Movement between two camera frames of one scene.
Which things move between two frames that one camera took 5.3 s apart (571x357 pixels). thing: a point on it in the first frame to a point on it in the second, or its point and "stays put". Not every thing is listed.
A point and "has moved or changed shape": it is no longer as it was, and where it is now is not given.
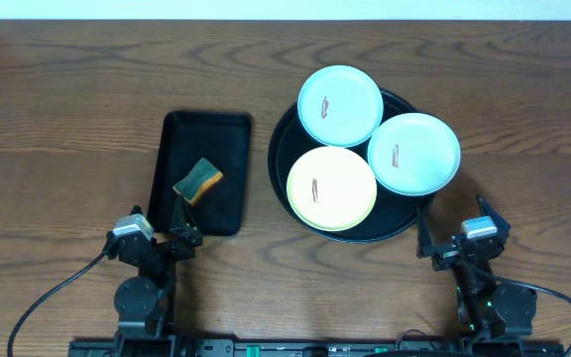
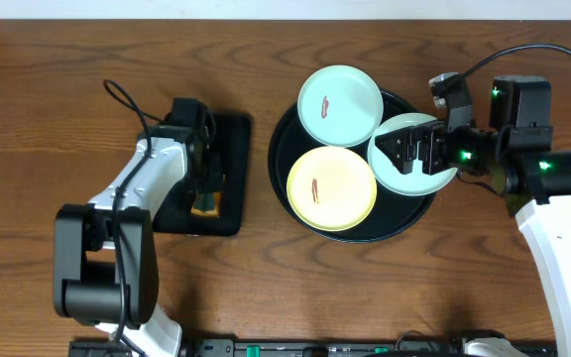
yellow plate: [331, 188] stays put
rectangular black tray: [186, 139] stays put
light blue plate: [413, 154] stays put
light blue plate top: [340, 106] stays put
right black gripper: [445, 259] to [409, 139]
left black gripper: [165, 246] to [211, 179]
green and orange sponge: [201, 177] has moved or changed shape
